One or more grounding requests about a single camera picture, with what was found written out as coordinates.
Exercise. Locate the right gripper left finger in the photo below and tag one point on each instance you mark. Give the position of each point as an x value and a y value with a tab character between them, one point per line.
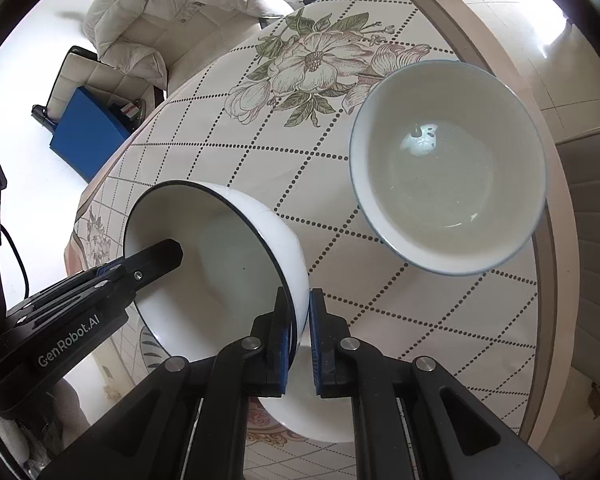
186	420

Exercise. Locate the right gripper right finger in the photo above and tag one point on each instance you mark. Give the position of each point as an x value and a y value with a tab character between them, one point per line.
412	420

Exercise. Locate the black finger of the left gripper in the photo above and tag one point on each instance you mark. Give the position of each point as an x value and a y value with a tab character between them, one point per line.
143	268

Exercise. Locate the white bowl black rim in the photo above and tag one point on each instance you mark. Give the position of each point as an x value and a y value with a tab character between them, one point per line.
237	255

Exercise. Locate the white bowl blue rim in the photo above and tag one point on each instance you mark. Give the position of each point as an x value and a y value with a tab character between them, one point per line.
448	167

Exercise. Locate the blue leaf pattern plate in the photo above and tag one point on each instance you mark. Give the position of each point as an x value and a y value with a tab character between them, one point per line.
151	352

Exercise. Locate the white bowl pink flowers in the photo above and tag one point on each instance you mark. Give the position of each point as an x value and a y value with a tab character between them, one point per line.
301	410

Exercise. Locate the blue folded mat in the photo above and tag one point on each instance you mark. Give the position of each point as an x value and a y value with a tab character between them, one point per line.
87	134

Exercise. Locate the floral diamond pattern tablecloth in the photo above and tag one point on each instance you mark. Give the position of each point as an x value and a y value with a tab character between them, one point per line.
506	334

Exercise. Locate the cream padded chair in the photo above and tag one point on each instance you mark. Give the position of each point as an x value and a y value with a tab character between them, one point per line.
82	68

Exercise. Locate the grey office chair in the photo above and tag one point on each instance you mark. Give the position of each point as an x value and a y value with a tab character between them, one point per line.
580	157

